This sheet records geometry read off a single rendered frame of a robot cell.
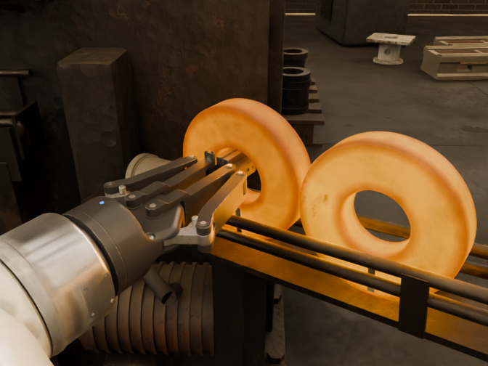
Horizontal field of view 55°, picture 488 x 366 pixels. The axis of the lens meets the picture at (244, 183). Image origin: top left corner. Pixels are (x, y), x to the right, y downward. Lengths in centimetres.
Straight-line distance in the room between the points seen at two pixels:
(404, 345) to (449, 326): 91
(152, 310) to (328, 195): 31
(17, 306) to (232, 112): 26
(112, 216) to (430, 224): 25
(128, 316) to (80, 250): 33
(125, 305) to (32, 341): 36
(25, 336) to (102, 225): 9
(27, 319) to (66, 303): 3
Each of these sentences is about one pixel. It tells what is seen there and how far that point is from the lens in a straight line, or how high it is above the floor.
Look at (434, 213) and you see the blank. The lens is 40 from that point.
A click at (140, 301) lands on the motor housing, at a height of 52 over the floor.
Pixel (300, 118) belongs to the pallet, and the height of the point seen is 14.
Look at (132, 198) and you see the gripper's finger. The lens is 40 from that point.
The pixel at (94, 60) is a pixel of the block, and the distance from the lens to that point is 67.
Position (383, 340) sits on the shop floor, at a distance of 136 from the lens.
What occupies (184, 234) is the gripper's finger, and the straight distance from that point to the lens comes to 38.
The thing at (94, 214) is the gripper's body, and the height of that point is 77.
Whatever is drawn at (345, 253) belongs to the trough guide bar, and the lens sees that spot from 43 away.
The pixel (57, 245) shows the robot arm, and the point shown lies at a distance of 33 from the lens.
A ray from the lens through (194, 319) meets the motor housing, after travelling 65.
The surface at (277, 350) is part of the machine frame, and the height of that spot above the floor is 9.
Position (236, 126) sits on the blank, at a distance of 47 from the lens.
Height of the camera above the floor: 95
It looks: 28 degrees down
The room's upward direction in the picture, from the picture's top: straight up
